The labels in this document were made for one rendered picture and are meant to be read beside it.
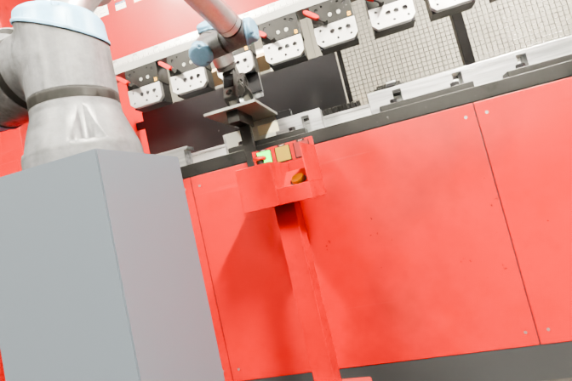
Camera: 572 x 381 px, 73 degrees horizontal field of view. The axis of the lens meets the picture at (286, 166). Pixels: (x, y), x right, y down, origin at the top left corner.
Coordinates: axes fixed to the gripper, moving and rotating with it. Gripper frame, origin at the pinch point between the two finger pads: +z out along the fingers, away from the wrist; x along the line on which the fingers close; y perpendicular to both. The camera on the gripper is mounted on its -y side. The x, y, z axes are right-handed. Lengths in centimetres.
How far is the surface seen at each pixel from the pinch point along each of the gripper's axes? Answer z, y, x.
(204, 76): -14.0, 14.3, 14.0
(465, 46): 34, 74, -99
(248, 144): 2.8, -16.1, -1.7
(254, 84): -5.9, 12.0, -3.9
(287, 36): -17.7, 17.8, -21.4
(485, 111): 11, -21, -76
